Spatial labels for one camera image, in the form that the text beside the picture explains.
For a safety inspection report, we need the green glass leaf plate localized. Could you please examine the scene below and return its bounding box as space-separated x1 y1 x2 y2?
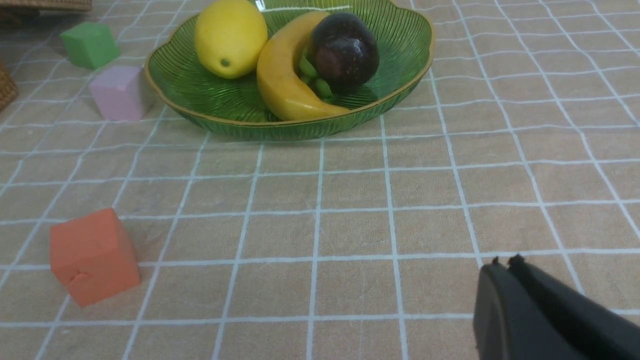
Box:
145 0 435 142

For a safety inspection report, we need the orange foam cube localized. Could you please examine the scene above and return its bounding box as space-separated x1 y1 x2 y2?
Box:
49 207 141 308

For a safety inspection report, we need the pink foam cube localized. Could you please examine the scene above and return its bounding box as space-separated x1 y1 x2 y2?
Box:
89 65 155 122

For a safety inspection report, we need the yellow toy lemon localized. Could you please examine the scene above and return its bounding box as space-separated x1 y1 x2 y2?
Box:
193 0 268 79

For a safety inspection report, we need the woven wicker basket green lining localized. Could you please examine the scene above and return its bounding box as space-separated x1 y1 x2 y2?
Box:
0 60 19 112

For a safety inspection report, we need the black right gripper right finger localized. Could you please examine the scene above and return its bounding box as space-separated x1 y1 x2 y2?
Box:
507 254 640 360

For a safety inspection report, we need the yellow toy banana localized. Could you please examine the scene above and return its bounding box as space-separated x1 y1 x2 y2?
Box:
256 11 350 122

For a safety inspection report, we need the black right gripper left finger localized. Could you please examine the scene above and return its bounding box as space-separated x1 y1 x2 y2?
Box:
473 256 601 360

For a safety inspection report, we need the green foam cube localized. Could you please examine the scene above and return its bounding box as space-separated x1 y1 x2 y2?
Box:
59 22 121 70

